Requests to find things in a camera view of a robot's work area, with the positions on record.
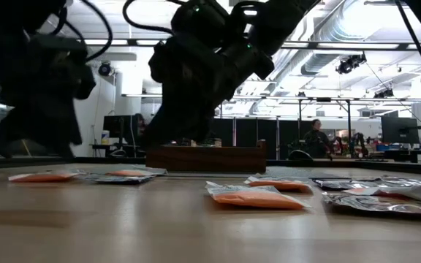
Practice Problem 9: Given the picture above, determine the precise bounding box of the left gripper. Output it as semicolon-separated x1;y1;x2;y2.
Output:
0;54;97;161

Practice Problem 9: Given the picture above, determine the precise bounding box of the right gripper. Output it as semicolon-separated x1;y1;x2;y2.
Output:
144;39;248;147

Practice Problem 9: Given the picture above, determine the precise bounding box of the black green tea packet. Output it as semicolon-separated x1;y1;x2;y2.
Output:
80;173;156;185

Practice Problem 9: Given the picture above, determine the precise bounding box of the person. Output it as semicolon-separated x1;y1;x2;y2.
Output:
132;113;148;147
303;118;334;159

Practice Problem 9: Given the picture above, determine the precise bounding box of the brown wooden box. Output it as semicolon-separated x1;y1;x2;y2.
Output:
145;137;268;174

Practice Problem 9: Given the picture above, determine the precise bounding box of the black computer monitor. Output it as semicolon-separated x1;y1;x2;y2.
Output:
381;116;420;145
103;115;140;139

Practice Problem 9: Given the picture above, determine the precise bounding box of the dark background desk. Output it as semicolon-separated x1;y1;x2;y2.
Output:
88;142;145;159

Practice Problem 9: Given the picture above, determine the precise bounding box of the black office chair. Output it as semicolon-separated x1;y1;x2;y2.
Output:
287;149;314;161

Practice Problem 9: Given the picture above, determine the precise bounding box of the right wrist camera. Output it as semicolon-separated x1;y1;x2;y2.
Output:
148;36;197;88

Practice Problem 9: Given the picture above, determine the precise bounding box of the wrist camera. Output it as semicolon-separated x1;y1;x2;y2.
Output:
29;34;89;65
148;36;197;88

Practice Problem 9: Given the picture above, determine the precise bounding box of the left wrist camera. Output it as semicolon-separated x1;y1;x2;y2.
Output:
29;34;89;65

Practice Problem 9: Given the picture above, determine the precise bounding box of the black ceiling camera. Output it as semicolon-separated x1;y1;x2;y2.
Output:
373;87;395;99
98;61;113;77
335;53;367;75

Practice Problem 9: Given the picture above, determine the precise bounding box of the black camera cable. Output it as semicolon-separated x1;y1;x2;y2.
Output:
58;0;113;62
122;0;177;37

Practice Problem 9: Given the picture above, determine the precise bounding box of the black background rig frame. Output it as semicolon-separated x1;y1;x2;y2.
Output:
213;93;354;160

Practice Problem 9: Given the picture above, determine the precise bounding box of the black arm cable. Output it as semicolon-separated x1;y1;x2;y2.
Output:
394;0;421;100

